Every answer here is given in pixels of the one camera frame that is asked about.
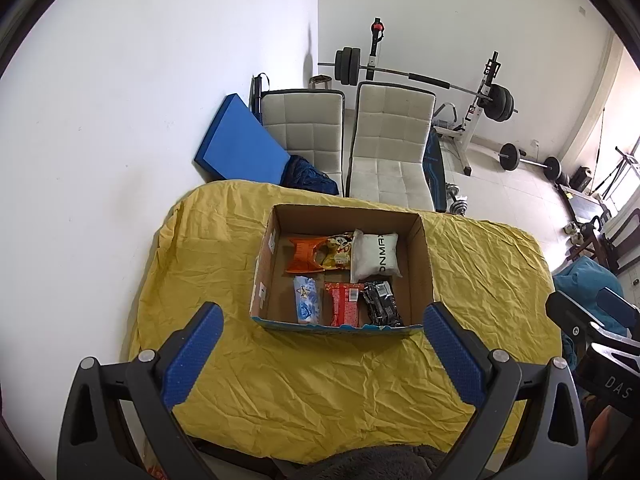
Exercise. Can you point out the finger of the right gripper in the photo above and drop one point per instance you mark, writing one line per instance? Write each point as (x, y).
(620, 309)
(582, 327)

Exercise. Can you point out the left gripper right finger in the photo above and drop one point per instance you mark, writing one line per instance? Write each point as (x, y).
(550, 441)

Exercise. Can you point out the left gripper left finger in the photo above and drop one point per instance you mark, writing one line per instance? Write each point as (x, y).
(95, 440)

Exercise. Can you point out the red snack packet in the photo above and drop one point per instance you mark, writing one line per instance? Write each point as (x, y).
(344, 299)

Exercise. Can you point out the light blue tissue pack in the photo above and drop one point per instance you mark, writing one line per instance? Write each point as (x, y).
(307, 300)

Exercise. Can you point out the white soft pouch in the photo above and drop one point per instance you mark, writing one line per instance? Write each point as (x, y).
(372, 255)

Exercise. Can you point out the right gloved hand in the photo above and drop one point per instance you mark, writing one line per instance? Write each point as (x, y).
(605, 432)

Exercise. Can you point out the teal beanbag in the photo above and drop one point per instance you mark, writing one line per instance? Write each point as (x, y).
(581, 280)

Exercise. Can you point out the small chrome dumbbell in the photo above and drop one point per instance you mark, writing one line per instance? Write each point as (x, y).
(458, 204)

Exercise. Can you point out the floor dumbbell bar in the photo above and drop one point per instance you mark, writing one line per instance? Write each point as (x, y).
(510, 158)

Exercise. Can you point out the yellow tablecloth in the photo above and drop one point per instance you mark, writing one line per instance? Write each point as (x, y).
(306, 396)

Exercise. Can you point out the black snack packet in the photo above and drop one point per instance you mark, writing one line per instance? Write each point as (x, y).
(381, 304)

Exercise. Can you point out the white weight bench rack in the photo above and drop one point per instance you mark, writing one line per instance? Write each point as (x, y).
(462, 131)

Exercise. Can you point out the barbell on rack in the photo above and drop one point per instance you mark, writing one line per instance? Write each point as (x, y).
(494, 100)

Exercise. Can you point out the cardboard box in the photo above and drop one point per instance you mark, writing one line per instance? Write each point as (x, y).
(272, 302)

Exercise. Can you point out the right white chair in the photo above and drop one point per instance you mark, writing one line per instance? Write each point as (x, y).
(392, 123)

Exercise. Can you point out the white chair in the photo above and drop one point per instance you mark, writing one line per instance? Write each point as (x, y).
(310, 124)
(392, 123)

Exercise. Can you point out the orange snack bag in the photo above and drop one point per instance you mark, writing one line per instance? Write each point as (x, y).
(320, 253)

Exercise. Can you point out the dark blue cloth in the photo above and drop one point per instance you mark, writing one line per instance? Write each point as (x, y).
(303, 175)

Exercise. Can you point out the blue foam mat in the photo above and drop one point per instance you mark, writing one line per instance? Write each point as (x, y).
(237, 147)

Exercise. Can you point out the left white chair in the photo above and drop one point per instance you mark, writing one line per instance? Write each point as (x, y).
(310, 124)

